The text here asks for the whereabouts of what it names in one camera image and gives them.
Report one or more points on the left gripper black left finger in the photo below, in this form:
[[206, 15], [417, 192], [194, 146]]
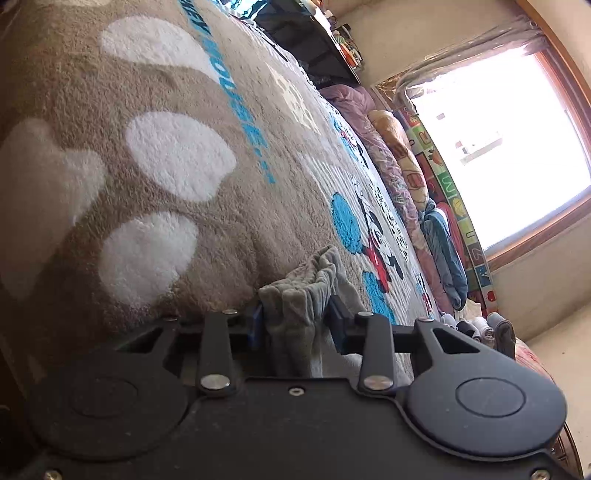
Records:
[[214, 355]]

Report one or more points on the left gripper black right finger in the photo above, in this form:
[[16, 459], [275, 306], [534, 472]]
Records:
[[375, 338]]

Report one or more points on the light grey sweatpants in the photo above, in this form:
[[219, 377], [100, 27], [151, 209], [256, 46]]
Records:
[[301, 345]]

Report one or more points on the colourful alphabet play mat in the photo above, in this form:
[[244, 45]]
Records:
[[443, 190]]

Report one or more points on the folded blue blanket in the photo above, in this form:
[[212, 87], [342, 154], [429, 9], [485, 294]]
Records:
[[435, 227]]

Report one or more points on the folded pink orange quilt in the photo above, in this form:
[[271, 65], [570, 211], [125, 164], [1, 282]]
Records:
[[527, 358]]

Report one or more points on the Mickey Mouse brown blanket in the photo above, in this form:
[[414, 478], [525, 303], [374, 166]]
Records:
[[166, 159]]

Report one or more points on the yellow cartoon pillow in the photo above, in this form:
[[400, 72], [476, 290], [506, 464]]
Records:
[[395, 137]]

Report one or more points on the pink purple quilt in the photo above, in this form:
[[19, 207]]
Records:
[[355, 104]]

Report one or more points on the cluttered side shelf items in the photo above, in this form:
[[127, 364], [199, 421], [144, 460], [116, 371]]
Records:
[[340, 34]]

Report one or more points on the wooden window frame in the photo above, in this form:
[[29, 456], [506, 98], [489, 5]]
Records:
[[566, 24]]

